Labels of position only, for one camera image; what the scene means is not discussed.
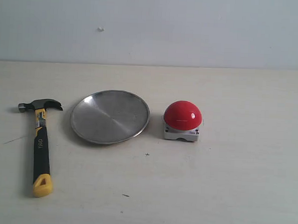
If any black yellow claw hammer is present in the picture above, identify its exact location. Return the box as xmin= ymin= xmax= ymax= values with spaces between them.
xmin=18 ymin=99 xmax=63 ymax=197

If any round metal plate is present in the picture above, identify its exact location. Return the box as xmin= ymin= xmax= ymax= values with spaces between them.
xmin=70 ymin=90 xmax=150 ymax=145

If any red dome push button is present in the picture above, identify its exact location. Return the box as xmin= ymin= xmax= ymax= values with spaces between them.
xmin=163 ymin=100 xmax=203 ymax=142

